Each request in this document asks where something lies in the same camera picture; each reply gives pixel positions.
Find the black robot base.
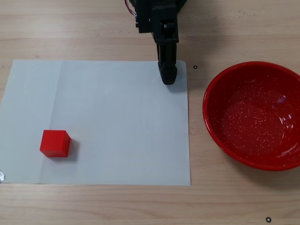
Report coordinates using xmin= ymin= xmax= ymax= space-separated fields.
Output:
xmin=130 ymin=0 xmax=188 ymax=13

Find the red speckled bowl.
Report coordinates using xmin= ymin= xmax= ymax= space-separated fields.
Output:
xmin=202 ymin=61 xmax=300 ymax=171

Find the red white gripper wire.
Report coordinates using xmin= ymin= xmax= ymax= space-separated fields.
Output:
xmin=125 ymin=0 xmax=138 ymax=17

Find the red cube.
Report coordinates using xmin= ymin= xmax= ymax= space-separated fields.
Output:
xmin=39 ymin=129 xmax=71 ymax=158

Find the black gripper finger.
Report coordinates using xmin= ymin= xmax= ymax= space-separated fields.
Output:
xmin=159 ymin=43 xmax=178 ymax=86
xmin=156 ymin=44 xmax=163 ymax=71

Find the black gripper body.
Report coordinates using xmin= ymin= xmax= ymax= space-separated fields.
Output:
xmin=135 ymin=5 xmax=180 ymax=45

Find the white paper sheet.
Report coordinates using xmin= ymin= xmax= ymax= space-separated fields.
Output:
xmin=0 ymin=59 xmax=192 ymax=188

